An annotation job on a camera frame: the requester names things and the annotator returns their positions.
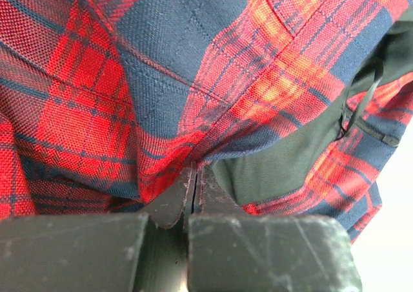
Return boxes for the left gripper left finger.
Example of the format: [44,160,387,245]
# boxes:
[1,166,197,291]

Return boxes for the red navy plaid skirt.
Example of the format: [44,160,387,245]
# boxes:
[1,0,412,240]

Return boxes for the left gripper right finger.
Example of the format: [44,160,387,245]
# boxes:
[188,167,363,291]

